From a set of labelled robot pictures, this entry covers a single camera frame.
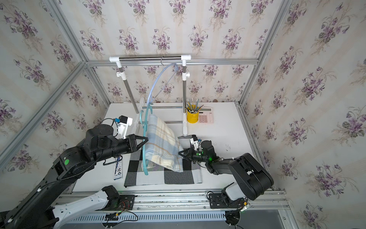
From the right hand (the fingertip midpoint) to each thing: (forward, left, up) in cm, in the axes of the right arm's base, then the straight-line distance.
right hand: (180, 154), depth 81 cm
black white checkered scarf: (-11, +26, -8) cm, 30 cm away
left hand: (-6, +11, +26) cm, 29 cm away
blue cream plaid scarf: (-3, +8, +13) cm, 15 cm away
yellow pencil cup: (+30, -8, -4) cm, 31 cm away
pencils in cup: (+36, -7, 0) cm, 37 cm away
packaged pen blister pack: (-9, +36, -7) cm, 38 cm away
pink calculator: (+35, -18, -7) cm, 40 cm away
